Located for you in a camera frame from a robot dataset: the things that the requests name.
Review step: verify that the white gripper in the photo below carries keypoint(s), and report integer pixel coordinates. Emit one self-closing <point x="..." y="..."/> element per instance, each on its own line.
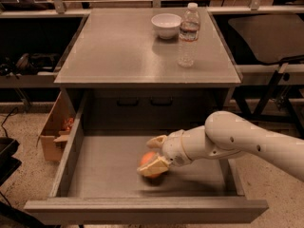
<point x="173" y="148"/>

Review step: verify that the black drawer handle left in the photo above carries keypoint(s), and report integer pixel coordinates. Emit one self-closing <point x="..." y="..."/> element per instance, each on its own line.
<point x="127" y="102"/>

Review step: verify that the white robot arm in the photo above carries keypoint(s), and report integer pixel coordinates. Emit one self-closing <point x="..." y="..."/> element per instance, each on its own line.
<point x="225" y="135"/>

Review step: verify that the clear plastic water bottle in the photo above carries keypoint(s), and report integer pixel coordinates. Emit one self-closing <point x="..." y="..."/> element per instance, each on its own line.
<point x="189" y="35"/>

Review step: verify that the cardboard box on floor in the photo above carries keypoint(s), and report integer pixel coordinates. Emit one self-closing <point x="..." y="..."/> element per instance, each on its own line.
<point x="57" y="127"/>

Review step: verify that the black headphones on shelf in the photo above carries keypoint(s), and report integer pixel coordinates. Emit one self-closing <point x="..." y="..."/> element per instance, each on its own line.
<point x="30" y="64"/>

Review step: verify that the grey cabinet with top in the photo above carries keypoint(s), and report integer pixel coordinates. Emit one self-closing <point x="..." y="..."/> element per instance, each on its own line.
<point x="118" y="55"/>

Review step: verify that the black drawer handle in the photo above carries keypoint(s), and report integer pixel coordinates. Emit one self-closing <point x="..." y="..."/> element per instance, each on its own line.
<point x="161" y="101"/>
<point x="127" y="102"/>

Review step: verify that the open grey top drawer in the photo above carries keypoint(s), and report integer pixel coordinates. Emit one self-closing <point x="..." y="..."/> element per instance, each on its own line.
<point x="97" y="183"/>

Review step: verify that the black drawer handle right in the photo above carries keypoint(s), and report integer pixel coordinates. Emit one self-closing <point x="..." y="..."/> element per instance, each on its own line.
<point x="161" y="101"/>

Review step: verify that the white ceramic bowl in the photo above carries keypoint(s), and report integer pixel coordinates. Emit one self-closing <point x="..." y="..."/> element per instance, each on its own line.
<point x="166" y="25"/>

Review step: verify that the orange fruit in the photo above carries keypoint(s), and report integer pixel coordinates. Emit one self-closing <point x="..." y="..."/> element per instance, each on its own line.
<point x="150" y="165"/>

